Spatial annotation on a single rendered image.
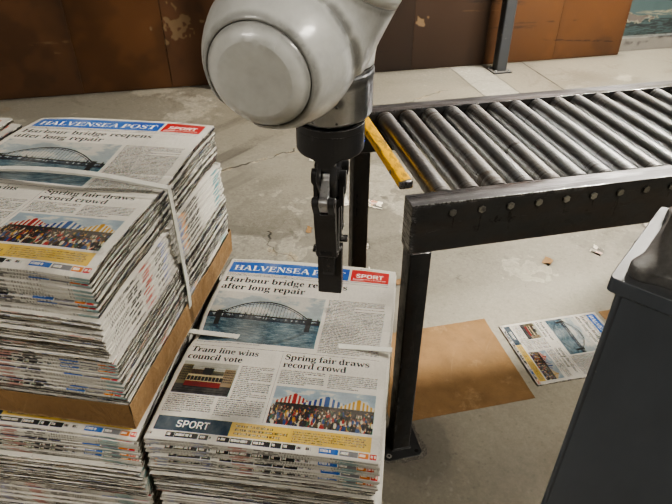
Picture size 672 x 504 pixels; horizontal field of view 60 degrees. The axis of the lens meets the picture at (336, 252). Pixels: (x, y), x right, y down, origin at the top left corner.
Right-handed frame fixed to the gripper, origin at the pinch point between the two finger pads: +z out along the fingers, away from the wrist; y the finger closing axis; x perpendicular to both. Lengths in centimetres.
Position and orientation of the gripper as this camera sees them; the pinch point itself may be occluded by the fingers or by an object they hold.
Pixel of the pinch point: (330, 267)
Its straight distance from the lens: 74.5
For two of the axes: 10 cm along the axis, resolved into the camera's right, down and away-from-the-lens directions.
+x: 9.9, 0.8, -1.0
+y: -1.3, 5.7, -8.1
